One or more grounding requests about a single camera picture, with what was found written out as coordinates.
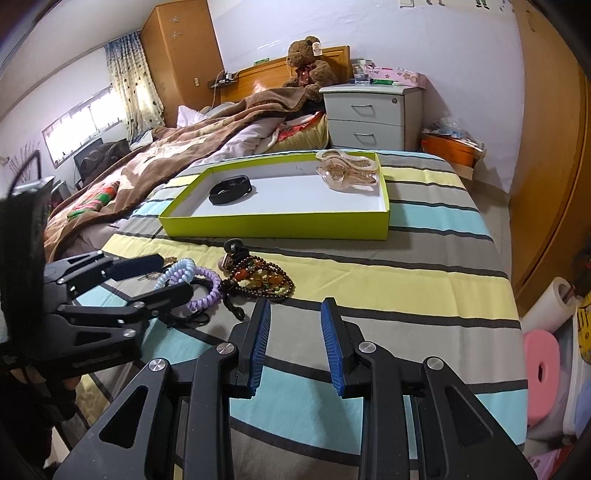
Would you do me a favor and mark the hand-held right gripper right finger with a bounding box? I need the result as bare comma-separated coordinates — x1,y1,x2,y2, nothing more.
321,296,539,480

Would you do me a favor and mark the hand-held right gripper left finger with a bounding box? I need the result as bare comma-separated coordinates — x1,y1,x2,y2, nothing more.
53,298,273,480

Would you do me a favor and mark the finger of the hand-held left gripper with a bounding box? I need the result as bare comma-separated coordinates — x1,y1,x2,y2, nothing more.
46,281,195,370
44,251,163,296

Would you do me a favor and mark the blue spiral hair tie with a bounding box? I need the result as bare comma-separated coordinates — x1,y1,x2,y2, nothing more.
154,258,197,289

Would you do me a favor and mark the purple spiral hair tie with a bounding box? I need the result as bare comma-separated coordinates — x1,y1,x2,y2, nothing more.
185,270,222,315

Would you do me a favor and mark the dark red beaded bracelet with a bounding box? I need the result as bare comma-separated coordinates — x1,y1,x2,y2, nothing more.
221,256,296,303

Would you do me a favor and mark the black hair tie with bead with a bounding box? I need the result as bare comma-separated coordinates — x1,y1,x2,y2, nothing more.
221,239,252,273

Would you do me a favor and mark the green shallow cardboard box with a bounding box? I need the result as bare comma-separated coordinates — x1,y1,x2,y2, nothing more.
159,151,392,241

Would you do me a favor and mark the red green pillow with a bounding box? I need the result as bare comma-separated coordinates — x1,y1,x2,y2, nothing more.
67,180,121,220

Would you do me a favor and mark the black monitor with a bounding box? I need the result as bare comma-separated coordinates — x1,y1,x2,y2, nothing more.
74,137,105,178

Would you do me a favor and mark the black smart band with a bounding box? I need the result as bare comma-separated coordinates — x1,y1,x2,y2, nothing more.
209,178,254,205

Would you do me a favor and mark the window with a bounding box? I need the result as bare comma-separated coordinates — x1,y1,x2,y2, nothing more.
42,85,125,167

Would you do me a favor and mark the brown patterned blanket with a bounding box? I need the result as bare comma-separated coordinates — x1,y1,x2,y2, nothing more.
44,85,324,264

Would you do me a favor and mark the white quilt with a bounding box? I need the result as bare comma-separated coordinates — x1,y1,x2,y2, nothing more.
217,120,287,160

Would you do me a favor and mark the clear amber hair claw clip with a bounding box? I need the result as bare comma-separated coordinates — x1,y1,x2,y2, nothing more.
315,148,383,191

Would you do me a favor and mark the dotted curtain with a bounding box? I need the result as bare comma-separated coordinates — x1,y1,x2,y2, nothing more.
105,32,165,141

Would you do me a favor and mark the yellow mattress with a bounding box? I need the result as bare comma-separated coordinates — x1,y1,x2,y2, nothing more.
272,113,331,153

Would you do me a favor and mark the pink tape roll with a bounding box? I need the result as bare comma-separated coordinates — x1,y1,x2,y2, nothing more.
522,330,561,428

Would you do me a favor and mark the wooden wardrobe with star marks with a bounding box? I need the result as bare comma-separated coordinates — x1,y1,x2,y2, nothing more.
141,0,227,127

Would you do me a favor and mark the white paper roll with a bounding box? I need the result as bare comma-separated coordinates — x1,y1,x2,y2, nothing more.
521,277,578,335

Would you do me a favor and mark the wooden headboard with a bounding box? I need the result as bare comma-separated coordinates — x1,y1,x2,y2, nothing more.
221,45,352,102

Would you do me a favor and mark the orange box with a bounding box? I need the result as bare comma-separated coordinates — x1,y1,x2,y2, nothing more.
421,133,481,169

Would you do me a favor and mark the grey nightstand with drawers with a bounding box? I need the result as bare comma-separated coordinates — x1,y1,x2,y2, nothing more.
320,83,424,153

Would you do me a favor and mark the clear plastic bag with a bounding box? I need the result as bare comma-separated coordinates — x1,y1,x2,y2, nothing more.
422,116,485,153

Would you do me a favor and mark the brown teddy bear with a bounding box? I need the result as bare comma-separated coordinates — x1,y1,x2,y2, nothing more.
283,36,338,88

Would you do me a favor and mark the clear acrylic organizer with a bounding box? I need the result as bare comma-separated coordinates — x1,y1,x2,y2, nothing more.
351,60,375,84

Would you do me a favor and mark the pink flowered box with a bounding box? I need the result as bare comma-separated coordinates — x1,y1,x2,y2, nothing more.
369,66,428,88

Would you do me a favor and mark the plain wooden wardrobe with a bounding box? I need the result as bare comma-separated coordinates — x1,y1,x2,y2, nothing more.
508,0,591,315

